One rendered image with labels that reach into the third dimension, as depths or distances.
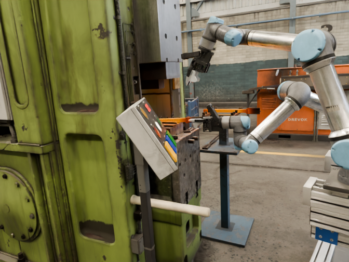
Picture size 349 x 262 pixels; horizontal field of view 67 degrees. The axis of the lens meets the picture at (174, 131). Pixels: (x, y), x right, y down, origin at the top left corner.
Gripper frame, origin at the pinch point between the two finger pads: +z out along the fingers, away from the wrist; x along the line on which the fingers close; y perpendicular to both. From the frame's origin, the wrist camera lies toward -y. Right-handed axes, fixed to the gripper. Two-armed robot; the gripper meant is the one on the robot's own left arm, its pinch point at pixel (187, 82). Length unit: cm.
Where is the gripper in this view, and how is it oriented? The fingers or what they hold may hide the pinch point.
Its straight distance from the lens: 147.0
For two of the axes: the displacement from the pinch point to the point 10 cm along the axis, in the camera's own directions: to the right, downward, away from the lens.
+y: 8.4, 4.8, -2.7
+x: 4.2, -2.3, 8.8
